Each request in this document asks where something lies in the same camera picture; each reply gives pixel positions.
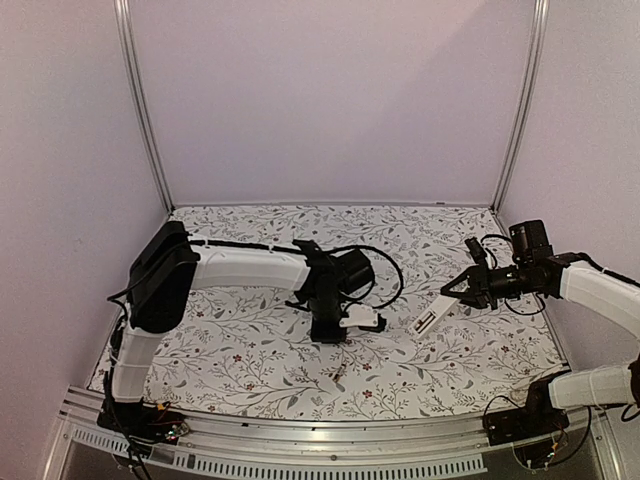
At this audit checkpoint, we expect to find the white remote control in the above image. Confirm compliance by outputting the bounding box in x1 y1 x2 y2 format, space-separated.
408 295 459 340

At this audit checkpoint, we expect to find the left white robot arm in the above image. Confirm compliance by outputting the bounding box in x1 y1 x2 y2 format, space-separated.
105 221 387 434

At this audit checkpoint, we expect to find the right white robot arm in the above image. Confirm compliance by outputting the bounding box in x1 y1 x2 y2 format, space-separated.
434 220 639 436

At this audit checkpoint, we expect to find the floral patterned table mat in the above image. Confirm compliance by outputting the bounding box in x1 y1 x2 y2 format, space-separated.
87 203 569 421

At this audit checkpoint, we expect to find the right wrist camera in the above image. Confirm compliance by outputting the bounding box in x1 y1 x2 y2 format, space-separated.
464 237 487 265

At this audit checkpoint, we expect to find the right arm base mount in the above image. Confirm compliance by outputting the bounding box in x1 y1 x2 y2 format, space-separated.
482 376 569 446

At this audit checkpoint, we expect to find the front aluminium rail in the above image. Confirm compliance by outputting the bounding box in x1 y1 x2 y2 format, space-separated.
39 387 629 479

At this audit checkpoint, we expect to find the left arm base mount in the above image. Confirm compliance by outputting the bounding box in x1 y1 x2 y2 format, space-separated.
97 378 190 444

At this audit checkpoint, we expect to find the right aluminium frame post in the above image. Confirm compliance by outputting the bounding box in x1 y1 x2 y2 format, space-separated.
491 0 550 214

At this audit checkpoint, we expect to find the aluminium frame post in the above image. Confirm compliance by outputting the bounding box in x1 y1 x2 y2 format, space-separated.
491 0 550 214
113 0 175 214

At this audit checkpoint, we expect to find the left aluminium frame post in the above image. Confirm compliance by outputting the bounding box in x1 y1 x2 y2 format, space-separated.
113 0 175 214

